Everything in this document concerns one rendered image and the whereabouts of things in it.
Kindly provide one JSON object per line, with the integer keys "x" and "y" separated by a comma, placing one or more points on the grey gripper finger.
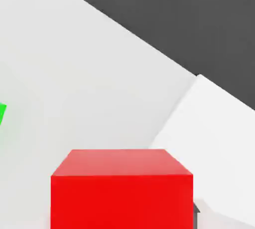
{"x": 201, "y": 218}

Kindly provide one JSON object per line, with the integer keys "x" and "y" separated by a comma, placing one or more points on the small red cube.
{"x": 121, "y": 197}

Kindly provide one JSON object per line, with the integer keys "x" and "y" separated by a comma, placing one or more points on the small green cube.
{"x": 1, "y": 111}

